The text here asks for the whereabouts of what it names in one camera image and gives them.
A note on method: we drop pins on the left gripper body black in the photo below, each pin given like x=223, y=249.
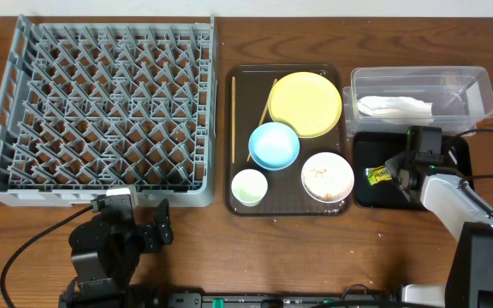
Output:
x=147, y=241

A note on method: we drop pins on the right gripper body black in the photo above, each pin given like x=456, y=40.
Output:
x=395, y=166

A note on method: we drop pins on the green orange snack wrapper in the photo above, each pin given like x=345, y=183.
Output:
x=377, y=175

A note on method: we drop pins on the white napkin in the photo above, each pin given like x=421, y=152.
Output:
x=396, y=110

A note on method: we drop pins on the white bowl with food residue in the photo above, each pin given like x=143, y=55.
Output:
x=327, y=177

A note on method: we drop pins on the small white cup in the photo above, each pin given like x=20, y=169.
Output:
x=249, y=187

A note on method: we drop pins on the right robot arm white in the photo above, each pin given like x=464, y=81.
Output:
x=446, y=193

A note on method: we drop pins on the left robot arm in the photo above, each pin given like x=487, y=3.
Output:
x=106, y=251

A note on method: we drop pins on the black waste tray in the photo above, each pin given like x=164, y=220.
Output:
x=372, y=150

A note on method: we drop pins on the clear plastic waste bin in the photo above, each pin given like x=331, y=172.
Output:
x=461, y=96

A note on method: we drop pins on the grey dishwasher rack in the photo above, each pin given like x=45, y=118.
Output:
x=86, y=107

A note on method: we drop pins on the yellow plate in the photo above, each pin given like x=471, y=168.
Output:
x=307, y=102

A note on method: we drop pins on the dark brown serving tray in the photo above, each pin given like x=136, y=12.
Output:
x=285, y=196

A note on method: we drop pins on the light blue bowl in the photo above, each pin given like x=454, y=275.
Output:
x=274, y=146

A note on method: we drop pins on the long wooden chopstick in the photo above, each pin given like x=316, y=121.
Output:
x=233, y=113

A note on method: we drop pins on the wooden chopstick under bowl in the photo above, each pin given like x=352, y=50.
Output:
x=264, y=114

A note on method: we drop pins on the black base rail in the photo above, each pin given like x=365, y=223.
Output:
x=197, y=297

